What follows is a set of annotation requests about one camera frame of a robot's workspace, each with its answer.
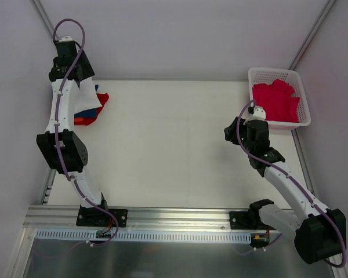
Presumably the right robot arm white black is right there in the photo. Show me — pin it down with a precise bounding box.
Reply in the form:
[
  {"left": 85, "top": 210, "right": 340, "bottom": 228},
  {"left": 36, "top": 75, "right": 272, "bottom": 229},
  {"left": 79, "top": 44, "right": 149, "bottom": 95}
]
[{"left": 224, "top": 116, "right": 347, "bottom": 268}]

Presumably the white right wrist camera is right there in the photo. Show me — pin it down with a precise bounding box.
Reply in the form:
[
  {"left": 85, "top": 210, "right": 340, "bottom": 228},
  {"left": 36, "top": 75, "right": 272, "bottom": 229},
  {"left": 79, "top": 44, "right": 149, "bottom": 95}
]
[{"left": 248, "top": 105, "right": 266, "bottom": 121}]

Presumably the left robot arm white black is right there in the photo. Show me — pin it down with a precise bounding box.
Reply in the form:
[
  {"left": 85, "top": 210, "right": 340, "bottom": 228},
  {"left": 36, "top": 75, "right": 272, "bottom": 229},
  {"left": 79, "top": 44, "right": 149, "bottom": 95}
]
[{"left": 36, "top": 36, "right": 110, "bottom": 226}]

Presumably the white plastic basket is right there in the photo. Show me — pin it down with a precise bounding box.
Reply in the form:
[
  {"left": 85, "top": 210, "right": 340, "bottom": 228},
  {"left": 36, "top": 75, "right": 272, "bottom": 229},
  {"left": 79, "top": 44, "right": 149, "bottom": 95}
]
[{"left": 248, "top": 67, "right": 311, "bottom": 130}]

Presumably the folded blue t shirt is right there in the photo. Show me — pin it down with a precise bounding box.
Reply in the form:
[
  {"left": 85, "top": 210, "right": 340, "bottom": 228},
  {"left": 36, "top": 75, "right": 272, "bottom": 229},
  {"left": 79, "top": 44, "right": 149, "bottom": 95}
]
[{"left": 74, "top": 82, "right": 103, "bottom": 119}]

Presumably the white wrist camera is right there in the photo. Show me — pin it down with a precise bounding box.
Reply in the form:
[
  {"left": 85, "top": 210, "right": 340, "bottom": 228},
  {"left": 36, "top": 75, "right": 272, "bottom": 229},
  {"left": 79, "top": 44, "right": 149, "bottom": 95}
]
[
  {"left": 59, "top": 35, "right": 73, "bottom": 42},
  {"left": 248, "top": 105, "right": 266, "bottom": 121}
]

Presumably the folded red t shirt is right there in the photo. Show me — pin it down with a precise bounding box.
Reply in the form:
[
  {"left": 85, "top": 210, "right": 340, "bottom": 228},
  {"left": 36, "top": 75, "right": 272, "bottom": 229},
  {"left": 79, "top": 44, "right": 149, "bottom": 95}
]
[{"left": 74, "top": 93, "right": 110, "bottom": 126}]

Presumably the aluminium mounting rail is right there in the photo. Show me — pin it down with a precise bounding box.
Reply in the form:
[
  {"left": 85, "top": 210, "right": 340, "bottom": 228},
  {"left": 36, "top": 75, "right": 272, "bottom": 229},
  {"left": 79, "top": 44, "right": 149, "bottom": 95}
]
[{"left": 23, "top": 205, "right": 256, "bottom": 232}]

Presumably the white t shirt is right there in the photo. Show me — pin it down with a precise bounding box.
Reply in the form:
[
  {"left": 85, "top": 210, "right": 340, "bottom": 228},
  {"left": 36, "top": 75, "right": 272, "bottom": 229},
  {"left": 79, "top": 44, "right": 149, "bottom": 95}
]
[{"left": 74, "top": 77, "right": 102, "bottom": 114}]

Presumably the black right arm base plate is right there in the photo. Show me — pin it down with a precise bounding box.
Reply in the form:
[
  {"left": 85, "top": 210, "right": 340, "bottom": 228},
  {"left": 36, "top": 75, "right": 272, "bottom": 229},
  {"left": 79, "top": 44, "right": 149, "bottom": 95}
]
[{"left": 229, "top": 211, "right": 264, "bottom": 230}]

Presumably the crumpled pink t shirt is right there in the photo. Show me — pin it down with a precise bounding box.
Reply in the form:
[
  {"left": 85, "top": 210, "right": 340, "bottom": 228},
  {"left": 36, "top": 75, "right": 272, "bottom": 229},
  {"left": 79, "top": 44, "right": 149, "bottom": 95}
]
[{"left": 252, "top": 79, "right": 300, "bottom": 123}]

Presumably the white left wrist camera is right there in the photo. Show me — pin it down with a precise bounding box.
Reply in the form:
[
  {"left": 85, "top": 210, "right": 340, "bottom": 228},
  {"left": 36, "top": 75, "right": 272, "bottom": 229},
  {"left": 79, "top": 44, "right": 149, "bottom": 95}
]
[{"left": 59, "top": 35, "right": 73, "bottom": 42}]

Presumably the white slotted cable duct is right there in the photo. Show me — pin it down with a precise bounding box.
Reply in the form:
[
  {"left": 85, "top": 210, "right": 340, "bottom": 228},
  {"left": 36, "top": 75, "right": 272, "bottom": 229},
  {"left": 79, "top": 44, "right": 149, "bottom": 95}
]
[{"left": 35, "top": 228, "right": 252, "bottom": 244}]

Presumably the aluminium frame post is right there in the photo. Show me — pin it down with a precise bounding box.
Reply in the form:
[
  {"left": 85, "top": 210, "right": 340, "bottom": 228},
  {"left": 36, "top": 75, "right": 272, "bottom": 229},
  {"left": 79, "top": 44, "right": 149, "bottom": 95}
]
[
  {"left": 30, "top": 0, "right": 58, "bottom": 40},
  {"left": 288, "top": 0, "right": 337, "bottom": 71}
]

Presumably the left aluminium frame post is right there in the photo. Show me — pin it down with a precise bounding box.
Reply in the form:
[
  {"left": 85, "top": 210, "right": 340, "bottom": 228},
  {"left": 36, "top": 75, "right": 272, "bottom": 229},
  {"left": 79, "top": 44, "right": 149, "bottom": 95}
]
[{"left": 30, "top": 0, "right": 58, "bottom": 40}]

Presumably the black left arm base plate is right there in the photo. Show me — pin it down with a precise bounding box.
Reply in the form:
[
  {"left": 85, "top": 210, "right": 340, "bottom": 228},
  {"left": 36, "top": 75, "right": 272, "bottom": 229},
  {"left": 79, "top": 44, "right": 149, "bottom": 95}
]
[{"left": 76, "top": 206, "right": 128, "bottom": 228}]

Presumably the right aluminium frame post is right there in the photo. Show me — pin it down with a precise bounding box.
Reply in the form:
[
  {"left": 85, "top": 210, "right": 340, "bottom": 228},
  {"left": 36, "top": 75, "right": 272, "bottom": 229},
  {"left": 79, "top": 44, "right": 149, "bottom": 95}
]
[{"left": 288, "top": 0, "right": 337, "bottom": 71}]

